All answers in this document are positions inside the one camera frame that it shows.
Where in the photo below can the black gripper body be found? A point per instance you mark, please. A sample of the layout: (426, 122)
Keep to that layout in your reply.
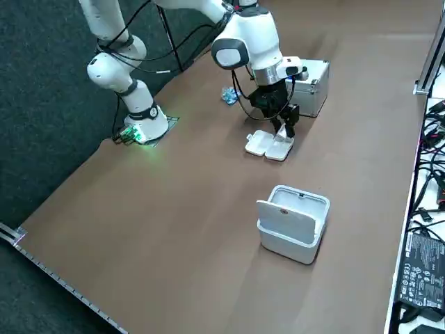
(269, 99)

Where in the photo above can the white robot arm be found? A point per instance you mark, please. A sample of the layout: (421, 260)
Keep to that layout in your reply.
(250, 35)

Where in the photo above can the white open pill box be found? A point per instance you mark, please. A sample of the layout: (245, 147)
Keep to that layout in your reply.
(264, 144)

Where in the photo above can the silver aluminium carry case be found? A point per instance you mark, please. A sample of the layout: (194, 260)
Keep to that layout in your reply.
(313, 90)

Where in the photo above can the blue and white packet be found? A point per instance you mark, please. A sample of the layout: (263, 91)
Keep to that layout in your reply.
(230, 95)

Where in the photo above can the white bin with open lid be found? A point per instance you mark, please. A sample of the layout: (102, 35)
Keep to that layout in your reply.
(292, 226)

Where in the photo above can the black labelled power adapter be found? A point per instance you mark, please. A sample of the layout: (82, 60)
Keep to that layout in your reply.
(422, 268)

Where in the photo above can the aluminium camera post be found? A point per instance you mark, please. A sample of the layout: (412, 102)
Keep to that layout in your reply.
(429, 62)

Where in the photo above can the aluminium table edge rail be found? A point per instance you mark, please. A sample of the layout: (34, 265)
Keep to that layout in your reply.
(52, 269)

